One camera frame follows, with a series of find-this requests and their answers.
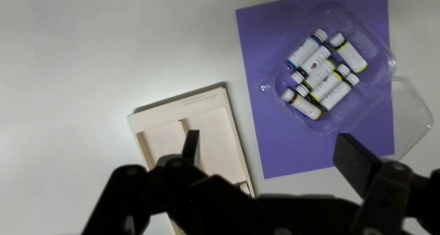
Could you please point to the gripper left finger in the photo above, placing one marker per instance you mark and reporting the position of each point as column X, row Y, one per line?
column 178, row 190

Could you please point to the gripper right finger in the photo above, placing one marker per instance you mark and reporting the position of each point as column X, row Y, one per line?
column 357, row 162

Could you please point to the small white bottle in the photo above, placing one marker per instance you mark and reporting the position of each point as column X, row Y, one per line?
column 245, row 189

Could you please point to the light wooden tray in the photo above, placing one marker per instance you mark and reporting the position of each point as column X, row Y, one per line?
column 216, row 131

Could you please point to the white bottle with black band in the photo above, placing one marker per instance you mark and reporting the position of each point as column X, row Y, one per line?
column 338, row 94

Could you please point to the clear plastic container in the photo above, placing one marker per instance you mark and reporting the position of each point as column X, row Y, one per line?
column 374, row 87

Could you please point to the white bottle with orange band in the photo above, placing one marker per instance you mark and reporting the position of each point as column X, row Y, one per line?
column 304, row 106

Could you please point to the white bottle with yellow band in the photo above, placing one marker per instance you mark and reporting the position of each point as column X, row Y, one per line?
column 328, row 85

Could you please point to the white bottle with green band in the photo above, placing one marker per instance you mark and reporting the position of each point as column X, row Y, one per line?
column 319, row 75

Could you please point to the white bottle with lime band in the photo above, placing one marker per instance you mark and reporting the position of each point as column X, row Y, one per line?
column 351, row 56

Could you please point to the white bottle with teal band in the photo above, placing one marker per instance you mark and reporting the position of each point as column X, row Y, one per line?
column 316, row 60

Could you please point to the white bottle with blue band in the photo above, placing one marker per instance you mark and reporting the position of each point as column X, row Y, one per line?
column 304, row 51

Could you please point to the purple sheet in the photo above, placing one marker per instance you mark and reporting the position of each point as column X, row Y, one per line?
column 271, row 56

